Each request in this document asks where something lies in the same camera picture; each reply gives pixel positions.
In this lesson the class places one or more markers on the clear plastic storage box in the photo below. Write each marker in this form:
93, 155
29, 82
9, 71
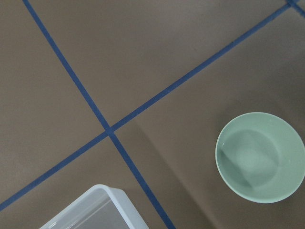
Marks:
100, 207

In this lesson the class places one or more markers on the green ceramic bowl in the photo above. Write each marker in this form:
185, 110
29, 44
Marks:
260, 157

